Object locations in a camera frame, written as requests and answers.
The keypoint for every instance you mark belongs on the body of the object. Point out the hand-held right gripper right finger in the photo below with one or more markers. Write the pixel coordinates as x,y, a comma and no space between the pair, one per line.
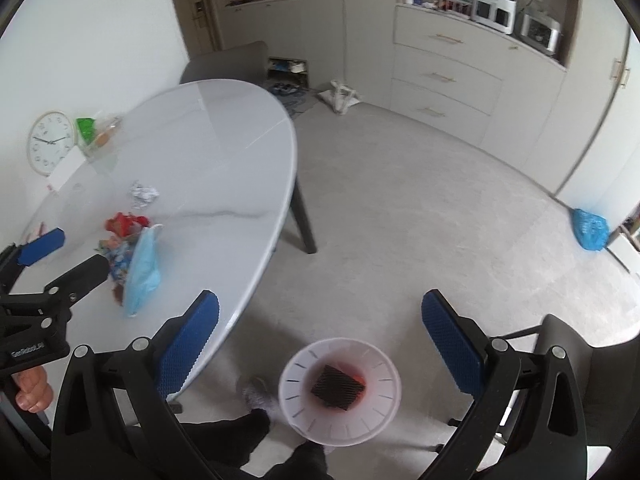
450,345

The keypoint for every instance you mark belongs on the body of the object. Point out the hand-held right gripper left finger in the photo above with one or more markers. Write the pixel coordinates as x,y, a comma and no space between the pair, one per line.
192,345

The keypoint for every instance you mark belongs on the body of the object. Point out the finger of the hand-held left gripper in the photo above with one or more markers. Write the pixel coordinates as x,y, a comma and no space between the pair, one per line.
42,247
82,272

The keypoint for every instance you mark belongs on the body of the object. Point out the pile of colourful wrappers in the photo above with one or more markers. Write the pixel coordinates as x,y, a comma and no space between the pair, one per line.
116,260

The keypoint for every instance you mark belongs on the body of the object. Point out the red plastic bag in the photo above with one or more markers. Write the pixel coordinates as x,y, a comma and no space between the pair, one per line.
125,224

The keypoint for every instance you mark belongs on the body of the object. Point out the white plastic bin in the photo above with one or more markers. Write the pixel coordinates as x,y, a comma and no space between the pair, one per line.
300,410

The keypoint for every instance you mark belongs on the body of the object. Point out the person's left hand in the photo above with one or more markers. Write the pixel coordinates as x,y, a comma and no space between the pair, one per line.
32,390

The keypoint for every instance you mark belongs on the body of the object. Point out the white card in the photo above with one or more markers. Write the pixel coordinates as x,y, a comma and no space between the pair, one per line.
67,170

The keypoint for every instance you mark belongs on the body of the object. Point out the person's grey shoe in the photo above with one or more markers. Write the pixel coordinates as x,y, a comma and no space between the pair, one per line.
257,397

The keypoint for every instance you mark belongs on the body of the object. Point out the crumpled printed paper ball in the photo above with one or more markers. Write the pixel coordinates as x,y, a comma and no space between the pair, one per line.
144,195

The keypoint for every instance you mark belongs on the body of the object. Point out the person's left leg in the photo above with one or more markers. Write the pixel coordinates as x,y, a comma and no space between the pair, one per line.
225,440

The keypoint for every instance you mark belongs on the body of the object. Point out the person's leg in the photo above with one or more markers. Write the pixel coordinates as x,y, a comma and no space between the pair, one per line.
225,440
297,462

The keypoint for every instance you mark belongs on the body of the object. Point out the black textured pouch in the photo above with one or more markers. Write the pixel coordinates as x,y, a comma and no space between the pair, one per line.
336,386

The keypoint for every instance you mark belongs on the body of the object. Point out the clear plastic bag with fruit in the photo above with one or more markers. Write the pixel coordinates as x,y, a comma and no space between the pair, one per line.
102,137

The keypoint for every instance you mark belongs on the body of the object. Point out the green snack packet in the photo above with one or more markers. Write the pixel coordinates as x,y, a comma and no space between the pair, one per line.
85,129

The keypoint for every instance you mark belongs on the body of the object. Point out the person's right leg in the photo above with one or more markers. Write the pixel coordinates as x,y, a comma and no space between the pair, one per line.
297,462

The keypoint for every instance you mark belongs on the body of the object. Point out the black table leg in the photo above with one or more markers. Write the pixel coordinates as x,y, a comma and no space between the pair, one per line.
305,220

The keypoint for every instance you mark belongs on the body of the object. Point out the blue plastic bag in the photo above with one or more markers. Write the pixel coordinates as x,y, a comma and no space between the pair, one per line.
590,229

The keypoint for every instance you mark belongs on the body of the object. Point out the beige cabinet drawer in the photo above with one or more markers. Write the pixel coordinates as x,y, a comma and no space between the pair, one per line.
445,76
450,35
437,107

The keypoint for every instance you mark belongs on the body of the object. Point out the grey upholstered chair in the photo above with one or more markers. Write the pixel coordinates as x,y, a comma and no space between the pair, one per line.
225,65

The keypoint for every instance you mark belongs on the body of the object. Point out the white plastic bag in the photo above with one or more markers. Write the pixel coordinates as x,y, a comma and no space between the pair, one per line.
342,96

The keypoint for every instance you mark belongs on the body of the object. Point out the pair of shoes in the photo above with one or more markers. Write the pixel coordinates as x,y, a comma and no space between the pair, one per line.
284,88

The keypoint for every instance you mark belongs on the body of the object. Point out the silver countertop appliance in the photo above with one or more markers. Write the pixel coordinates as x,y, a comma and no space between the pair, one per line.
540,32

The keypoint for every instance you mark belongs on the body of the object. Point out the white countertop appliance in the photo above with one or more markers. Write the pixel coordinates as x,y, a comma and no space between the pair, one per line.
494,9

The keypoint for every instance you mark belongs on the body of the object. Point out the row of spice jars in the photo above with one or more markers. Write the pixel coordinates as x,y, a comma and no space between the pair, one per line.
450,4

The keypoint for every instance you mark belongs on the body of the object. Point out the white round wall clock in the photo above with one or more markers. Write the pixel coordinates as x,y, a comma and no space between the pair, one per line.
51,142

